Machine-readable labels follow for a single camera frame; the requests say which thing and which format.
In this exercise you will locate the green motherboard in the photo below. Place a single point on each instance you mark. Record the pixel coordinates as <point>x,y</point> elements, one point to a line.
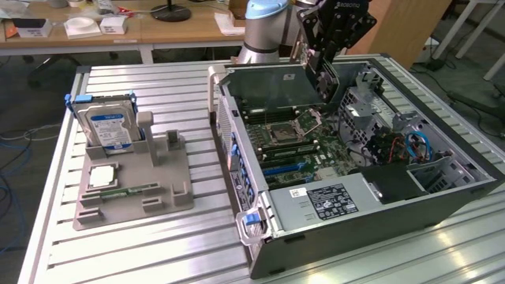
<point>326,154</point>

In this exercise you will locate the blue expansion slot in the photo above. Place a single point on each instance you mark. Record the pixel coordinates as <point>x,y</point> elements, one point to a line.
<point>284,170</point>

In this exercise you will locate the blue case release latch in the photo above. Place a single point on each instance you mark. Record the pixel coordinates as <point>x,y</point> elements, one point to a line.
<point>252,220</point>

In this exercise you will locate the black power adapter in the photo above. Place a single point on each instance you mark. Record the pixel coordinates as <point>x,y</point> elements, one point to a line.
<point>435,64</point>

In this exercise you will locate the orange note pad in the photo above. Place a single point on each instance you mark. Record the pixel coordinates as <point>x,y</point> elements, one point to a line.
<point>10,32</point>

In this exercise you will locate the wooden cabinet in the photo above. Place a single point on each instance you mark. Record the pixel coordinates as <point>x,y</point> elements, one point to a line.
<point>406,29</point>

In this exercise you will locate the white frame table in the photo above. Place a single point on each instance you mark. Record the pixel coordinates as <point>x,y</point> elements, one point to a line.
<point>451,32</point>

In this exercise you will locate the CPU socket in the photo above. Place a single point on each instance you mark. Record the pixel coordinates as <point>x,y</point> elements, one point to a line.
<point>284,133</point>

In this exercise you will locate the grey cup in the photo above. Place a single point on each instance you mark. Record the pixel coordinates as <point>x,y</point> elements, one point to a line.
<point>57,3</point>

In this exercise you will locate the white labelled box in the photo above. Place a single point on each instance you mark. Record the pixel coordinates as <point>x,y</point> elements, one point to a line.
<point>114,25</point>

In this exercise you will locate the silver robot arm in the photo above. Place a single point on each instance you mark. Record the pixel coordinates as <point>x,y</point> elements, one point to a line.
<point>264,38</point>

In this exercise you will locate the silver CPU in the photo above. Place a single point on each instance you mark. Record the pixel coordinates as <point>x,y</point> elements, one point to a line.
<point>102,176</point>

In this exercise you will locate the grey metal disk bay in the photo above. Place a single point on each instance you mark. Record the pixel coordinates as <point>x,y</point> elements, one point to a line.
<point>445,168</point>
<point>358,112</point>

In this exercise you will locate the metal socket cover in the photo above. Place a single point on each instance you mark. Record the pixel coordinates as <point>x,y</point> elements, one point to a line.
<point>312,118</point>

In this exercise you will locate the grey parts rack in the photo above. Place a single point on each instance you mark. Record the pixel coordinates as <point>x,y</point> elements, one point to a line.
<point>129,213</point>

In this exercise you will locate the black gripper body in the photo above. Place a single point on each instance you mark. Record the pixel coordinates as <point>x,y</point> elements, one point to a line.
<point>346,17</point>

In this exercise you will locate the wooden desk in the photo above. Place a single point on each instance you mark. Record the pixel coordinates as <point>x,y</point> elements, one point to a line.
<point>177,32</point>

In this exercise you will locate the grey power supply unit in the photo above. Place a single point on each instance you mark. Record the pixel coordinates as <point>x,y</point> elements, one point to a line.
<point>288,207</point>

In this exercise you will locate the black grey PC case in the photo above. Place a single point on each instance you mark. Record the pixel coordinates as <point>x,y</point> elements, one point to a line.
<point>354,236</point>

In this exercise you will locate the black round lamp base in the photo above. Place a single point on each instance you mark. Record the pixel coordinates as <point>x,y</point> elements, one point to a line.
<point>169,14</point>

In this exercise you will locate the white box with black top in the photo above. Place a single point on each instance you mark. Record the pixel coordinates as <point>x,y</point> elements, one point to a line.
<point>33,31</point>

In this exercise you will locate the brown cardboard box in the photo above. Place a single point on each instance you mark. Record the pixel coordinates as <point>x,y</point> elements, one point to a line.
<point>236,9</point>

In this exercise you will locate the white paper stack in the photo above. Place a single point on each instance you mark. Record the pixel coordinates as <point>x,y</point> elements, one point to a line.
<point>228,25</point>

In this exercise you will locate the black green GPU card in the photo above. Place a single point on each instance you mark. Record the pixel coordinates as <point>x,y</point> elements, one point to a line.
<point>329,88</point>

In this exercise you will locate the hard disk with blue carrier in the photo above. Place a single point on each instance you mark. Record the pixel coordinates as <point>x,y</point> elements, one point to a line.
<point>110,127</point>

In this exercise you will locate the green RAM stick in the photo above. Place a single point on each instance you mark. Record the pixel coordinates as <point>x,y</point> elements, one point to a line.
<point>118,193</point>

